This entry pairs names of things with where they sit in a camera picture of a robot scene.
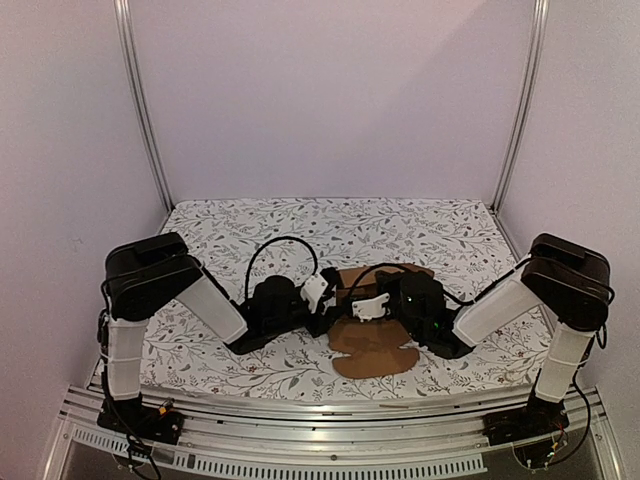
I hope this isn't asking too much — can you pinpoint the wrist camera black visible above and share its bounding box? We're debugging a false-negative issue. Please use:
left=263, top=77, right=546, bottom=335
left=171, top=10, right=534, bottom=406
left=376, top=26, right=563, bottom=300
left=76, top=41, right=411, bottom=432
left=300, top=267, right=340, bottom=314
left=351, top=293, right=390, bottom=322

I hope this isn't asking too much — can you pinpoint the brown cardboard box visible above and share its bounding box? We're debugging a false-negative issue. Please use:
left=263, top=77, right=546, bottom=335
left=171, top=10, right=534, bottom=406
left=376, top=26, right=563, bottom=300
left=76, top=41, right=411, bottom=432
left=327, top=263, right=434, bottom=380

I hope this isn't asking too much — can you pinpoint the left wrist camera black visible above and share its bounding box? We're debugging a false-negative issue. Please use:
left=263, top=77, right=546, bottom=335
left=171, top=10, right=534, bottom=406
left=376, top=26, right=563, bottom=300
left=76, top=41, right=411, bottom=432
left=300, top=267, right=340, bottom=314

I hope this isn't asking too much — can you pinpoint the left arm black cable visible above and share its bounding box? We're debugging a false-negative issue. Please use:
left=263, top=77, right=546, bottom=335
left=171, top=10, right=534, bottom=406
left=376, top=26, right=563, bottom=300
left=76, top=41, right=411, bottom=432
left=247, top=236, right=321, bottom=296

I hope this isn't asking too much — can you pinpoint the front aluminium rail base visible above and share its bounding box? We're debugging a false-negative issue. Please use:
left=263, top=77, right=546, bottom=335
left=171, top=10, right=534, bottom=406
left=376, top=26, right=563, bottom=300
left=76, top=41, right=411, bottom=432
left=42, top=384, right=626, bottom=480

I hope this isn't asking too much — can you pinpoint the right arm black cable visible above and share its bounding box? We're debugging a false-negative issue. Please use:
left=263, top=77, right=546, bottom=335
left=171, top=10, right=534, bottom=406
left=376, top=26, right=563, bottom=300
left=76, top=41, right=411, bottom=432
left=348, top=263, right=476, bottom=306

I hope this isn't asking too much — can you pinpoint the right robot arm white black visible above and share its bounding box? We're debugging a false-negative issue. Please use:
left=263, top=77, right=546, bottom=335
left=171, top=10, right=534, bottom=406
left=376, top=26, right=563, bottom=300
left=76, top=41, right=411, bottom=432
left=374, top=234, right=552, bottom=399

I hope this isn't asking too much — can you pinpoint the left aluminium frame post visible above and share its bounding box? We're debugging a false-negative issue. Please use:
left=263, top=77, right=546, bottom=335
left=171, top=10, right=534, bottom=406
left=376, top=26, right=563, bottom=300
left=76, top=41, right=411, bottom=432
left=113, top=0, right=175, bottom=213

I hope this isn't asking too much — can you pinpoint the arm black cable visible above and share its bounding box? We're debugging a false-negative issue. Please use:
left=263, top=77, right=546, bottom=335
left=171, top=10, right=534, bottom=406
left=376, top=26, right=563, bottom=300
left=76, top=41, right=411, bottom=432
left=348, top=263, right=476, bottom=306
left=247, top=236, right=321, bottom=296

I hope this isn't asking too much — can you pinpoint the floral patterned table mat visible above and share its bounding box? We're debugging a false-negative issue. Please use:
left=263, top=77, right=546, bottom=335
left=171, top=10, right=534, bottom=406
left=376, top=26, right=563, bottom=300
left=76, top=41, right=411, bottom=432
left=89, top=196, right=559, bottom=402

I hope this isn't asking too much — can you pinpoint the right aluminium frame post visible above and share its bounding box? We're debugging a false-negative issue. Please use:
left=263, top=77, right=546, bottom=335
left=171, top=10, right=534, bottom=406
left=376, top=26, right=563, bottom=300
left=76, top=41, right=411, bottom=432
left=490, top=0, right=549, bottom=216

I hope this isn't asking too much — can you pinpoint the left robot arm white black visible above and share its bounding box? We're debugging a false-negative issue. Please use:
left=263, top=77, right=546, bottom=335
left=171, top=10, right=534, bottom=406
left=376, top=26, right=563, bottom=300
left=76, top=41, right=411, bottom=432
left=98, top=232, right=342, bottom=434

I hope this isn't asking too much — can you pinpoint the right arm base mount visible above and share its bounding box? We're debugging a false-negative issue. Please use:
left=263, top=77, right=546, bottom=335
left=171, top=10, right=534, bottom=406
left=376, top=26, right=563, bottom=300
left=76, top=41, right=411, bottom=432
left=482, top=391, right=569, bottom=446

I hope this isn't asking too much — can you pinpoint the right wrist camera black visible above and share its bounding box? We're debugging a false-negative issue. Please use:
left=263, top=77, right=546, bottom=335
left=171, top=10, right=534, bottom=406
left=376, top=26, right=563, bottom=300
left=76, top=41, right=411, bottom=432
left=351, top=293, right=390, bottom=322

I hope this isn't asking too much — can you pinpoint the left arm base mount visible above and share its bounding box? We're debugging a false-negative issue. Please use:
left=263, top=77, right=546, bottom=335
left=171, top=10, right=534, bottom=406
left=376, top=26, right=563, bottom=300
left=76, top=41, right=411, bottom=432
left=97, top=394, right=184, bottom=445

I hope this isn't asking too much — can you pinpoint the aluminium frame post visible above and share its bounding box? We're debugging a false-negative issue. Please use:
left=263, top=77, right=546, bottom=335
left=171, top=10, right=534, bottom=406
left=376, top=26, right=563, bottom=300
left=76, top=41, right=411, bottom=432
left=490, top=0, right=549, bottom=216
left=113, top=0, right=175, bottom=213

